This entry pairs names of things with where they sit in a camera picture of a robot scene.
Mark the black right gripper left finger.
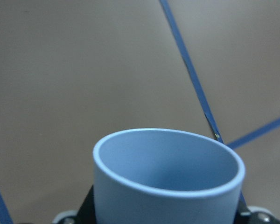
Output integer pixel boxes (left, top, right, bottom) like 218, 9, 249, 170
51, 185, 96, 224

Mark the light blue plastic cup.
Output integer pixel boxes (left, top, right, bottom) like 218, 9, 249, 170
93, 128, 245, 224

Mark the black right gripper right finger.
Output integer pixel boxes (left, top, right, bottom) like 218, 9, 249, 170
234, 193, 280, 224

